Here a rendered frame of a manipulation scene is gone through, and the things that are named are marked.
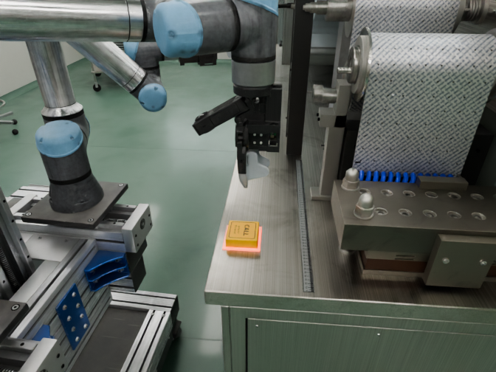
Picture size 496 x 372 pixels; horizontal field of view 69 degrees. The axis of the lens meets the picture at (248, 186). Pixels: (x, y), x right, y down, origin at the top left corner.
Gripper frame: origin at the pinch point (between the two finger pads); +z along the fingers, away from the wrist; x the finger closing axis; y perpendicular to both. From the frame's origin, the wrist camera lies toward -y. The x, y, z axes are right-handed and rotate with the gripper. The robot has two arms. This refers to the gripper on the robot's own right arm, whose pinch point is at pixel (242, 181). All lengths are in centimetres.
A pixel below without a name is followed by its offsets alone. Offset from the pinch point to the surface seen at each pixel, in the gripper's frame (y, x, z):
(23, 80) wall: -331, 389, 92
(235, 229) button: -1.8, 0.2, 12.6
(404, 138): 33.5, 9.8, -6.5
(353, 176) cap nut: 22.5, 1.8, -1.3
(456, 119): 42.9, 9.8, -10.9
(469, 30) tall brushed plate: 56, 44, -23
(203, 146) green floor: -60, 234, 105
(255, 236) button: 2.8, -2.0, 12.7
